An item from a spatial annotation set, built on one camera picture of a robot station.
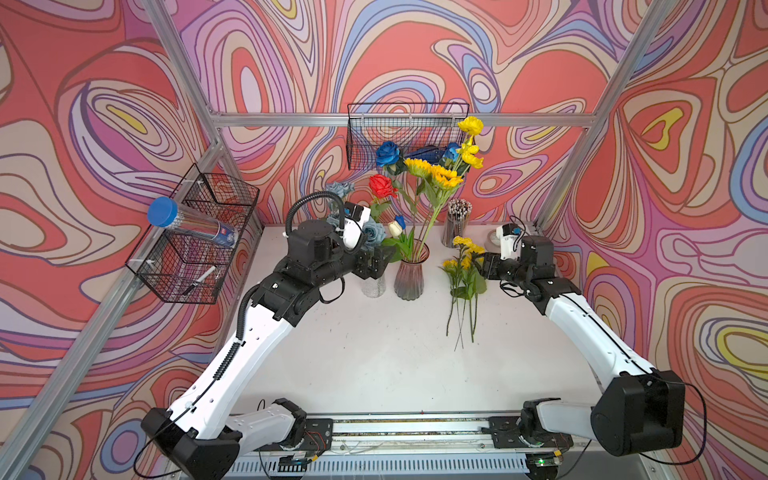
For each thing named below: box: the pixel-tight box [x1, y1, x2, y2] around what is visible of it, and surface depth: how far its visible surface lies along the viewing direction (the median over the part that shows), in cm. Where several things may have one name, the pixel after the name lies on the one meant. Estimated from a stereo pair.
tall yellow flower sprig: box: [456, 116, 485, 169], surface depth 73 cm
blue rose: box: [376, 141, 400, 167], surface depth 76 cm
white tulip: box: [389, 220, 403, 237], surface depth 80 cm
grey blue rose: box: [362, 216, 386, 248], surface depth 72 cm
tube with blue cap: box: [147, 196, 239, 249], surface depth 68 cm
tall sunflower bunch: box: [405, 158, 464, 262], surface depth 76 cm
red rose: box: [368, 174, 399, 199], surface depth 78 cm
